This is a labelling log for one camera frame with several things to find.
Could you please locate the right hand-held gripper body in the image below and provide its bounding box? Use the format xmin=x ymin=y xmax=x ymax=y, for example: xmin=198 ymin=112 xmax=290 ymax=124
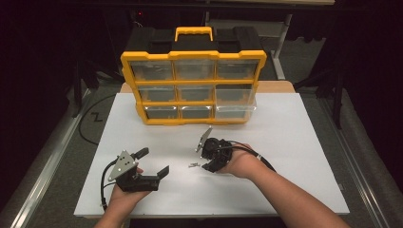
xmin=195 ymin=126 xmax=234 ymax=169

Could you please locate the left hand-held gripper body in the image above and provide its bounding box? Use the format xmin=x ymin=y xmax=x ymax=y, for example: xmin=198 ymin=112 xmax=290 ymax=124
xmin=107 ymin=149 xmax=161 ymax=193

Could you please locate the clear plastic drawer bin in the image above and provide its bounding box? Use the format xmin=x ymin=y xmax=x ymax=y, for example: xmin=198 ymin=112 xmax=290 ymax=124
xmin=214 ymin=84 xmax=258 ymax=122

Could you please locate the yellow black organizer cabinet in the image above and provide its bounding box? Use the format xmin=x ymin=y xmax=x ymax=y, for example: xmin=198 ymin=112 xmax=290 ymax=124
xmin=120 ymin=26 xmax=268 ymax=126

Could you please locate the person's left hand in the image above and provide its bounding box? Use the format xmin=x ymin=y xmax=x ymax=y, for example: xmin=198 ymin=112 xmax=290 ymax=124
xmin=106 ymin=184 xmax=152 ymax=215

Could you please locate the person's right hand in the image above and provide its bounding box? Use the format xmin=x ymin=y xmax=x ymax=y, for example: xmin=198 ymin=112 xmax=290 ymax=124
xmin=218 ymin=142 xmax=268 ymax=180

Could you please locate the grid of clear drawers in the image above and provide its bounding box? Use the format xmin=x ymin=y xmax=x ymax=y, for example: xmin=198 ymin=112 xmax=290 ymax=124
xmin=129 ymin=59 xmax=260 ymax=120

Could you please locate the black metal stand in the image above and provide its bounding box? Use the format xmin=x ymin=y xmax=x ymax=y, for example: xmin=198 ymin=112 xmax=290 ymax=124
xmin=293 ymin=67 xmax=346 ymax=130
xmin=70 ymin=58 xmax=125 ymax=119

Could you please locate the left hand-held gripper black cable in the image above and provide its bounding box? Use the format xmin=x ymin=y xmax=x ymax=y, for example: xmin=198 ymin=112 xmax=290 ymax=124
xmin=100 ymin=159 xmax=119 ymax=212

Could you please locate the black floor cable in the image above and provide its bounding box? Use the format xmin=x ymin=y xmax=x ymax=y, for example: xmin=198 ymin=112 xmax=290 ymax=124
xmin=78 ymin=93 xmax=119 ymax=146

